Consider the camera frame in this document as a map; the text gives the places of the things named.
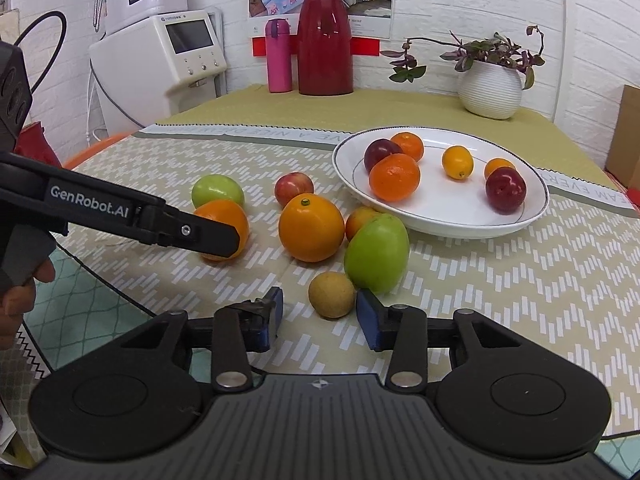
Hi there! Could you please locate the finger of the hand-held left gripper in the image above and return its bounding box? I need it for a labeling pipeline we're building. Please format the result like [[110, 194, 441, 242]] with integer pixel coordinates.
[[132, 204, 240, 260]]

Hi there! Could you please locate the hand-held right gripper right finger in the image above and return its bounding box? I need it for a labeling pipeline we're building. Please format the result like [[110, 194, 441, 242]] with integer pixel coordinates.
[[356, 288, 531, 394]]

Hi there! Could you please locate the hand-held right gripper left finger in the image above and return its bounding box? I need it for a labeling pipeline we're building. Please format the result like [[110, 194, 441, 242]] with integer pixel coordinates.
[[107, 286, 284, 394]]

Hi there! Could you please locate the small brown round fruit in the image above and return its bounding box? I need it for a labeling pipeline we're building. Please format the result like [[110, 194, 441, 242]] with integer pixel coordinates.
[[308, 271, 357, 319]]

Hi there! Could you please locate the small round green apple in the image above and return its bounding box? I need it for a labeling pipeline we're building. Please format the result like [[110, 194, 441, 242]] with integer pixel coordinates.
[[191, 174, 245, 211]]

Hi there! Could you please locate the large oblong green apple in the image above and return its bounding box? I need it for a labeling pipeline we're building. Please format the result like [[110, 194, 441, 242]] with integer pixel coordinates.
[[343, 212, 410, 296]]

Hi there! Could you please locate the large smooth orange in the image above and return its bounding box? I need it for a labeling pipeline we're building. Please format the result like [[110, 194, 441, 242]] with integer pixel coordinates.
[[278, 193, 346, 263]]

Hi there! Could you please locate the small red apple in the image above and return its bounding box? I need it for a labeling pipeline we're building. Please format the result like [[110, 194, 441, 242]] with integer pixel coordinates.
[[274, 172, 315, 209]]

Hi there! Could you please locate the white plate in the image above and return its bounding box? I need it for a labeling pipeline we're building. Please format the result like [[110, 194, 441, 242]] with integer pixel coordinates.
[[332, 126, 550, 239]]

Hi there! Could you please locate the large bumpy mandarin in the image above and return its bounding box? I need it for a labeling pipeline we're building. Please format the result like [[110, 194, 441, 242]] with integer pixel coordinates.
[[368, 153, 421, 203]]

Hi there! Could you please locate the dark red plum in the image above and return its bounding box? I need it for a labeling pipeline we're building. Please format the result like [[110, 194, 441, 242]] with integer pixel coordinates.
[[363, 138, 403, 173], [485, 166, 527, 215]]

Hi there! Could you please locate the small bumpy mandarin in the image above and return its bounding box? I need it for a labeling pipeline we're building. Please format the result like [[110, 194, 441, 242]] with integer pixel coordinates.
[[390, 131, 425, 162]]

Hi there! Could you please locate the small yellow orange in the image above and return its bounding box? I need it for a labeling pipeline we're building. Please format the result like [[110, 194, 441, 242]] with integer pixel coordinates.
[[441, 145, 474, 180]]

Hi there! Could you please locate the person's left hand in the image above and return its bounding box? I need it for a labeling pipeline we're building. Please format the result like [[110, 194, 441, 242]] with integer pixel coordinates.
[[0, 259, 56, 352]]

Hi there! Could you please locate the orange stool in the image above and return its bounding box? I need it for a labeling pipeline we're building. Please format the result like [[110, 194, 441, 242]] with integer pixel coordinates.
[[62, 130, 133, 171]]

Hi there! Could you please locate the small red jug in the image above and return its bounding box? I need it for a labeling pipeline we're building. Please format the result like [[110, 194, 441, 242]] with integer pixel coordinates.
[[14, 121, 64, 170]]

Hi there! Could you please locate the white water dispenser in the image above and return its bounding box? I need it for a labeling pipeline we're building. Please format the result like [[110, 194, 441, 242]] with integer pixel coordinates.
[[89, 7, 228, 136]]

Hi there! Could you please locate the olive green tablecloth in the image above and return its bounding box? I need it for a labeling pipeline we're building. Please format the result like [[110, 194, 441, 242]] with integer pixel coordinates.
[[155, 84, 626, 191]]

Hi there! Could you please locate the pink bottle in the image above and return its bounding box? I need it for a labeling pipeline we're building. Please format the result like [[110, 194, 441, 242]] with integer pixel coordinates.
[[265, 18, 293, 93]]

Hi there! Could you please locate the tall red thermos jug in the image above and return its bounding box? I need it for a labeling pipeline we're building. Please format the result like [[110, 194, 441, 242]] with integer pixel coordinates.
[[297, 0, 355, 96]]

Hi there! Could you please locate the potted plant in white pot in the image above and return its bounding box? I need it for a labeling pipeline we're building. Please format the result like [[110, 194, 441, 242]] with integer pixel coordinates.
[[380, 25, 546, 121]]

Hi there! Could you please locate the cardboard box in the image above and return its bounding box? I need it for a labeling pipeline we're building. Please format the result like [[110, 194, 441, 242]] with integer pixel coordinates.
[[605, 85, 640, 191]]

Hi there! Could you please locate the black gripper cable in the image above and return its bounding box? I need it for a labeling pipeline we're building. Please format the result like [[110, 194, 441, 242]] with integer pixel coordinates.
[[14, 10, 69, 96]]

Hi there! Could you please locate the red wall strip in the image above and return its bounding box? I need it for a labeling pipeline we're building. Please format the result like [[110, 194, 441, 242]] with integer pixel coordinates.
[[252, 36, 382, 58]]

